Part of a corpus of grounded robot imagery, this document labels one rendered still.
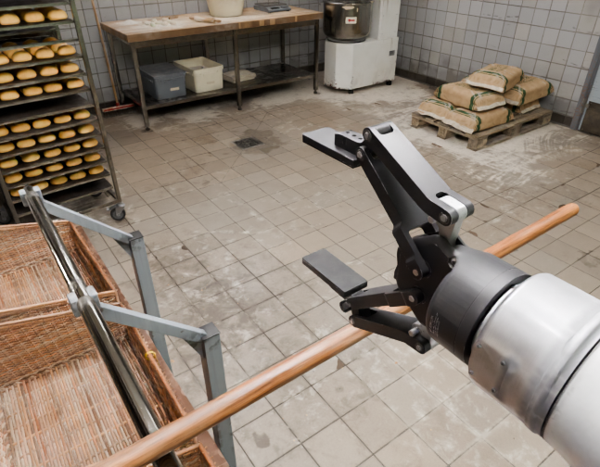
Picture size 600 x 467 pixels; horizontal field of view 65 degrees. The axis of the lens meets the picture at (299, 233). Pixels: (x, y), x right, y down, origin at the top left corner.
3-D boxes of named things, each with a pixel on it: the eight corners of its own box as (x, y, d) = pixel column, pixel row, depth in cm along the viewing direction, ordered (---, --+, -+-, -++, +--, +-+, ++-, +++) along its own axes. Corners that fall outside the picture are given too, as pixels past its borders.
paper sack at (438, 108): (445, 124, 444) (448, 107, 435) (414, 114, 466) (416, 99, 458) (481, 109, 478) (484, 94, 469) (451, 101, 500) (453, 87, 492)
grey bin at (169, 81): (157, 101, 474) (152, 77, 461) (139, 89, 508) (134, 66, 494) (189, 94, 491) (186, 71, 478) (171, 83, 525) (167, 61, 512)
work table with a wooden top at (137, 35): (145, 132, 465) (126, 34, 416) (119, 110, 520) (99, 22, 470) (321, 93, 573) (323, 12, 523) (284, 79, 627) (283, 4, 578)
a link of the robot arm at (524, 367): (523, 464, 29) (445, 397, 33) (599, 391, 33) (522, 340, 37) (570, 360, 24) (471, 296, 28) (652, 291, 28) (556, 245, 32)
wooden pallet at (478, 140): (475, 151, 426) (478, 136, 418) (409, 126, 480) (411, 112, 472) (549, 124, 484) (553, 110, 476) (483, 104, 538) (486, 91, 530)
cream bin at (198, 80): (196, 94, 494) (193, 70, 481) (175, 83, 528) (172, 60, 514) (225, 88, 512) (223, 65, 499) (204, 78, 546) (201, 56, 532)
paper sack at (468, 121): (470, 138, 421) (473, 120, 411) (440, 126, 446) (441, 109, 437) (515, 122, 447) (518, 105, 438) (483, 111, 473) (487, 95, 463)
